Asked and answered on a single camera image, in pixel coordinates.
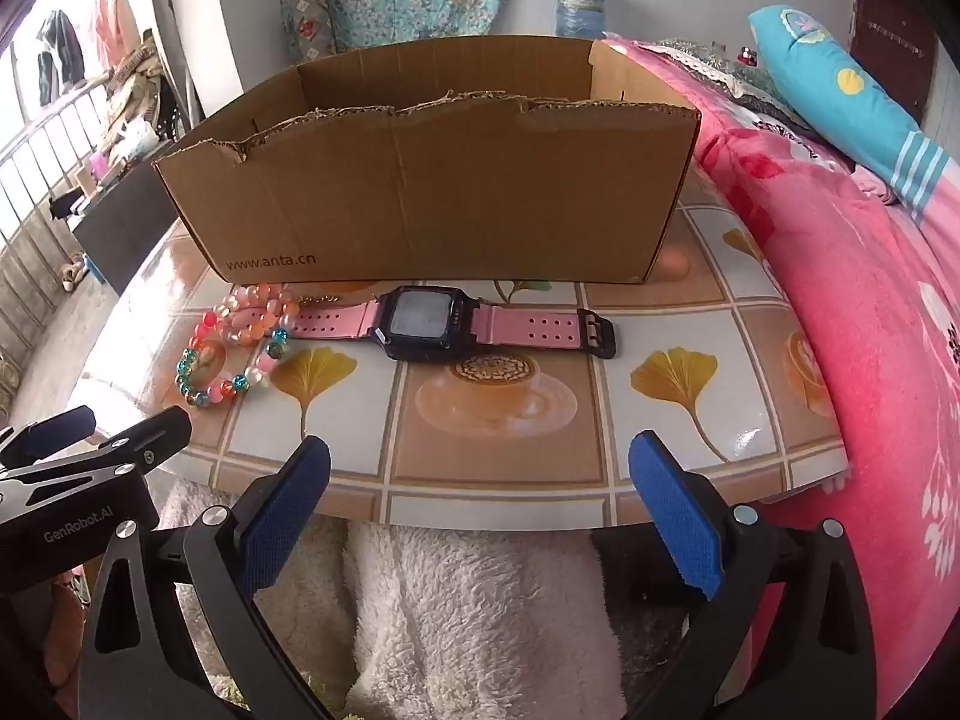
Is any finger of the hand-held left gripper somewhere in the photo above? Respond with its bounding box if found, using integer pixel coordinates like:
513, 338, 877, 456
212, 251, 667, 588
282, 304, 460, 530
79, 405, 194, 477
0, 405, 98, 466

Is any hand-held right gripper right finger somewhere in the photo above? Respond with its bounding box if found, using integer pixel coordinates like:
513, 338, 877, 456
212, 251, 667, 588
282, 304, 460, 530
628, 430, 878, 720

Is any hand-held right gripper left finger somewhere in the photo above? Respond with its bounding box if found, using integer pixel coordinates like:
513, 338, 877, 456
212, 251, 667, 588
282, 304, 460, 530
79, 435, 332, 720

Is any multicolour bead bracelet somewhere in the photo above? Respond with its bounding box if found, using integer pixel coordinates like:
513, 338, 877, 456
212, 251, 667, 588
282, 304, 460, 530
175, 326, 292, 410

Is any pink bead bracelet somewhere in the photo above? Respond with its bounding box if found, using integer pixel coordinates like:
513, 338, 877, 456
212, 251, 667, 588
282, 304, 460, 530
193, 283, 301, 350

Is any pink strap smart watch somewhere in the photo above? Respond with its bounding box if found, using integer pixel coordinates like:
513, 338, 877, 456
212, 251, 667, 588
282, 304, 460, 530
289, 285, 617, 362

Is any brown cardboard box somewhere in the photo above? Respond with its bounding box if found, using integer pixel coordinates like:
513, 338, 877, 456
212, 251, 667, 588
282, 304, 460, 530
152, 35, 702, 284

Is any white fluffy robe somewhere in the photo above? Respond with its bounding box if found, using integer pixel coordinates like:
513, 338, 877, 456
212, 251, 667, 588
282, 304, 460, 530
161, 480, 627, 720

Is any dark cabinet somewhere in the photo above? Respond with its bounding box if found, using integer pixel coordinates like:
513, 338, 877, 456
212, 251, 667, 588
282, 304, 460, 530
71, 161, 188, 293

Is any metal railing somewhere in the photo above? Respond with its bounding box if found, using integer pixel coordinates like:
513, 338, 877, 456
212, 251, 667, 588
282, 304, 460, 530
0, 75, 113, 361

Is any pink floral blanket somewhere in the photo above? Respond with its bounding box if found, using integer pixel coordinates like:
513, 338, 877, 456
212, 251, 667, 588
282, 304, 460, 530
600, 37, 960, 720

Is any large window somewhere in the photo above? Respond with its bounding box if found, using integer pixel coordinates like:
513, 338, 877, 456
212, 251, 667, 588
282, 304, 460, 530
0, 0, 143, 158

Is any pile of clothes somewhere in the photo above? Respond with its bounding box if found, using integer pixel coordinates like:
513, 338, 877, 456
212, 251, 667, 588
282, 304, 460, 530
97, 30, 188, 166

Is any hanging dark jacket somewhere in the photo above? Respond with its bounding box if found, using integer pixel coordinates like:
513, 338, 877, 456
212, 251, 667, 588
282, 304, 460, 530
34, 10, 85, 107

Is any hanging pink garment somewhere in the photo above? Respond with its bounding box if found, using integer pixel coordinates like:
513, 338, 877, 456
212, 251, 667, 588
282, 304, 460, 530
90, 0, 143, 61

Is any grey patterned cushion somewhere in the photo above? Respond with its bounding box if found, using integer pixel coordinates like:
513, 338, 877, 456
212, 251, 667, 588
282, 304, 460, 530
294, 0, 353, 65

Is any grey lace pillow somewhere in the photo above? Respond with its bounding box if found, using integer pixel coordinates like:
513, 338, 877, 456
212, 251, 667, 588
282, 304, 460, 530
652, 37, 818, 136

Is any cyan cartoon pillow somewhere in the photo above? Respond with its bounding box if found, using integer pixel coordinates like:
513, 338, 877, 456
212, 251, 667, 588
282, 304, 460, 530
748, 4, 950, 222

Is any blue water jug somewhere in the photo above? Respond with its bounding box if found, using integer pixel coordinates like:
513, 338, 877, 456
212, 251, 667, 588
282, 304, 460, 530
555, 0, 610, 40

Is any dark brown door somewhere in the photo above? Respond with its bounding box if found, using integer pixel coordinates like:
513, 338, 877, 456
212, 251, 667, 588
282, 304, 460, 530
851, 0, 942, 102

